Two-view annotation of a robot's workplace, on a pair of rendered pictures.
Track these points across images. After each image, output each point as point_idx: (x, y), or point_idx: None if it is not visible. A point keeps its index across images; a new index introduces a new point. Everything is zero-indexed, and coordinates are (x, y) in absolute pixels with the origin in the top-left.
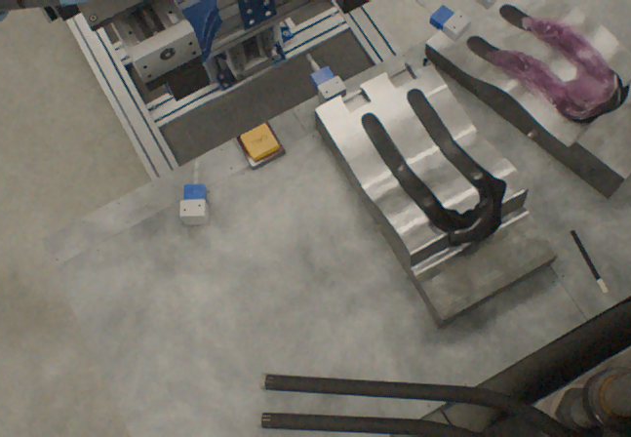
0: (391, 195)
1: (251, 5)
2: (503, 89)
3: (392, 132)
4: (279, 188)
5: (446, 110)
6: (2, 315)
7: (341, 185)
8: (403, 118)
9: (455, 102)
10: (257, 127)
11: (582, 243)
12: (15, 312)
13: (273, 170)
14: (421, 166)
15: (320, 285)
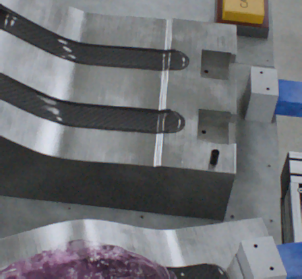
0: (50, 15)
1: None
2: (85, 220)
3: (137, 73)
4: (173, 7)
5: (117, 142)
6: (288, 48)
7: None
8: (147, 93)
9: (119, 160)
10: (263, 7)
11: None
12: (286, 57)
13: (201, 13)
14: (61, 69)
15: None
